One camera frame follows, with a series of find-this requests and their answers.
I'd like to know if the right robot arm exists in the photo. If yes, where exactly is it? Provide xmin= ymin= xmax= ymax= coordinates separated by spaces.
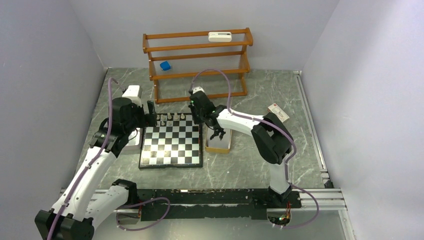
xmin=189 ymin=87 xmax=294 ymax=207

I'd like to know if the black chess pieces pile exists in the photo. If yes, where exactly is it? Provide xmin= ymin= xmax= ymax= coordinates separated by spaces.
xmin=209 ymin=127 xmax=226 ymax=141

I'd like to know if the small red white card box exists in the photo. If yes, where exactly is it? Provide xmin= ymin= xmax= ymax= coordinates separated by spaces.
xmin=267 ymin=103 xmax=290 ymax=123

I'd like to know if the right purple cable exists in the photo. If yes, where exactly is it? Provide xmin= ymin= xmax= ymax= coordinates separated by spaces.
xmin=189 ymin=68 xmax=320 ymax=230

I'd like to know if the black white chess board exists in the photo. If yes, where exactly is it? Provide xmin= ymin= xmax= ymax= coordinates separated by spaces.
xmin=138 ymin=112 xmax=203 ymax=170

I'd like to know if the pink metal tin tray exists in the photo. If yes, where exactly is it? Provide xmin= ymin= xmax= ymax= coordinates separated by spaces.
xmin=122 ymin=128 xmax=144 ymax=152

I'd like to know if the aluminium frame rail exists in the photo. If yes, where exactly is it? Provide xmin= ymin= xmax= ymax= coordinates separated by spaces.
xmin=44 ymin=168 xmax=357 ymax=240

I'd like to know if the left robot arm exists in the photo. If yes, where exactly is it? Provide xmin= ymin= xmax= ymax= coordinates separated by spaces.
xmin=34 ymin=97 xmax=157 ymax=240

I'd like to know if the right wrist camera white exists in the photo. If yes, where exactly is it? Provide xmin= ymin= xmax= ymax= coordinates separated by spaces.
xmin=188 ymin=86 xmax=205 ymax=95

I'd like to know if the white box on shelf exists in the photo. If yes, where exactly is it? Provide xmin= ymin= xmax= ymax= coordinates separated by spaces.
xmin=207 ymin=31 xmax=233 ymax=43

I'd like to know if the gold metal tin tray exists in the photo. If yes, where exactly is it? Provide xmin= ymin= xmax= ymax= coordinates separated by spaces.
xmin=205 ymin=128 xmax=232 ymax=154

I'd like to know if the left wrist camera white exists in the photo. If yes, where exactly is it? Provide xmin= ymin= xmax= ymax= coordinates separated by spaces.
xmin=122 ymin=85 xmax=142 ymax=99

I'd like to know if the blue block on shelf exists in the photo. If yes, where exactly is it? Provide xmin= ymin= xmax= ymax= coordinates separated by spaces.
xmin=159 ymin=61 xmax=172 ymax=71

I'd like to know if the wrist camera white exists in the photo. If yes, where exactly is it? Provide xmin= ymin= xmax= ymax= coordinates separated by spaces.
xmin=122 ymin=85 xmax=142 ymax=99
xmin=188 ymin=86 xmax=205 ymax=95

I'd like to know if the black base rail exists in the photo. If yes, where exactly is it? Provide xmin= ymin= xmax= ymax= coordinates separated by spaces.
xmin=116 ymin=188 xmax=302 ymax=221

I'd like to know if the wooden two-tier shelf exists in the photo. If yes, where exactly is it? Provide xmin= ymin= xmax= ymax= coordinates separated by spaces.
xmin=142 ymin=27 xmax=254 ymax=104

